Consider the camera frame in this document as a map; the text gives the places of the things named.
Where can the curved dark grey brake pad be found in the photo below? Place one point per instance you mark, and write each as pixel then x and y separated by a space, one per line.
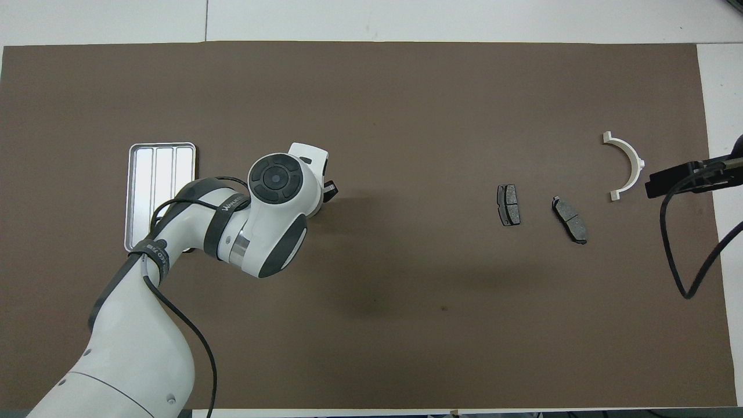
pixel 570 219

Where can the silver metal tray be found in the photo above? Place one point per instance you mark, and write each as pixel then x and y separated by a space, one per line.
pixel 154 174

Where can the rectangular dark grey brake pad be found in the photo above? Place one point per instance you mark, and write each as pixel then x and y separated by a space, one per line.
pixel 508 205

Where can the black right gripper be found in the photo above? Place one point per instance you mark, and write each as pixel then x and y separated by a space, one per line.
pixel 679 177

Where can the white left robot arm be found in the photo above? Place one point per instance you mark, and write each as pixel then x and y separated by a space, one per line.
pixel 133 337

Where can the white curved plastic bracket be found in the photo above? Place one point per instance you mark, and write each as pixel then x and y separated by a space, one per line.
pixel 633 159

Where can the brown table mat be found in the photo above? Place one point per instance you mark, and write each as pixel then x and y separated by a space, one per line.
pixel 435 116

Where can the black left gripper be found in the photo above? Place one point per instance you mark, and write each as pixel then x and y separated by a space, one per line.
pixel 330 191

